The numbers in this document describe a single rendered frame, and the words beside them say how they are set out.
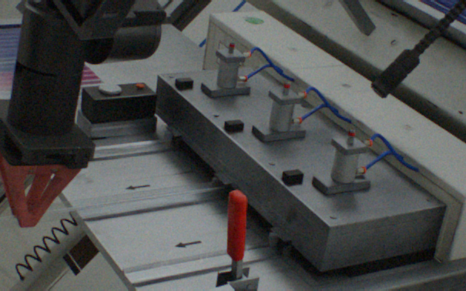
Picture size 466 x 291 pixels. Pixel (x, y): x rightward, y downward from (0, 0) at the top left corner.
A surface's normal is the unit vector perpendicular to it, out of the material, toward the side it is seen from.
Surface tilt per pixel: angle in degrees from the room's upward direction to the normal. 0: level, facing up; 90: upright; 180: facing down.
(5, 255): 90
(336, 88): 44
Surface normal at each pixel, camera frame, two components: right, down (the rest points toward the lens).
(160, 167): 0.14, -0.89
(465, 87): -0.52, -0.55
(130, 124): 0.49, 0.44
